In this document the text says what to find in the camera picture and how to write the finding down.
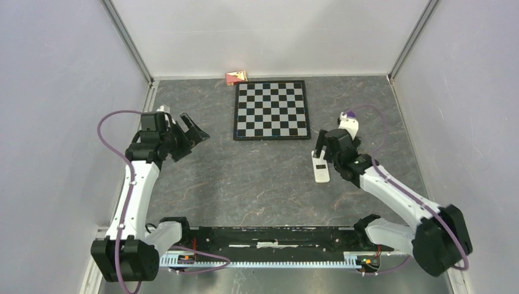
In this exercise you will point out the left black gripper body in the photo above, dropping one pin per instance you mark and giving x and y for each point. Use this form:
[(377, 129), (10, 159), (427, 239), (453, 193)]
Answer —
[(179, 142)]

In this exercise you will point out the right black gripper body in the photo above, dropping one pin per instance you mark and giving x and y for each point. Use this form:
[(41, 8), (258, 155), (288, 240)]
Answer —
[(330, 157)]

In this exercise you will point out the red white remote control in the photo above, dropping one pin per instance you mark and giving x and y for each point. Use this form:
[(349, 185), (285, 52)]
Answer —
[(320, 168)]

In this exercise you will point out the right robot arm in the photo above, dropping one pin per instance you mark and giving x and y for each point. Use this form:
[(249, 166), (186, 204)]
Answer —
[(435, 236)]

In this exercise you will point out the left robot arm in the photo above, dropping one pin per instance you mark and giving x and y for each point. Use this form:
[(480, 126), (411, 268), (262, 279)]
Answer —
[(127, 253)]

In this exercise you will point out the black white chessboard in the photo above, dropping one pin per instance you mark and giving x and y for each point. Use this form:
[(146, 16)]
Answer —
[(271, 110)]

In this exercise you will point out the red orange small box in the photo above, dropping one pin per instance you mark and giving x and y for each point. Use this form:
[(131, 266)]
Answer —
[(233, 78)]

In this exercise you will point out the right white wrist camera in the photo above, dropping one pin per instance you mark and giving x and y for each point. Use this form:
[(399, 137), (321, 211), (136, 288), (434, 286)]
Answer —
[(349, 124)]

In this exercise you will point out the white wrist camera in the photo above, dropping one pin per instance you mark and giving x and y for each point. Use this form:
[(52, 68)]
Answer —
[(349, 124), (166, 110)]

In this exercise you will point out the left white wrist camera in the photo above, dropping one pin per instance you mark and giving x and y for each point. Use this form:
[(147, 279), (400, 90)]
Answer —
[(166, 110)]

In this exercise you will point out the white slotted cable duct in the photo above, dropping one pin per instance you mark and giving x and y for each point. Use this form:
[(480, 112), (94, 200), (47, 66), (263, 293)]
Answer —
[(184, 260)]

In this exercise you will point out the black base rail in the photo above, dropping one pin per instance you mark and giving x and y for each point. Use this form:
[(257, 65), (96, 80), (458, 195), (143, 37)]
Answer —
[(277, 243)]

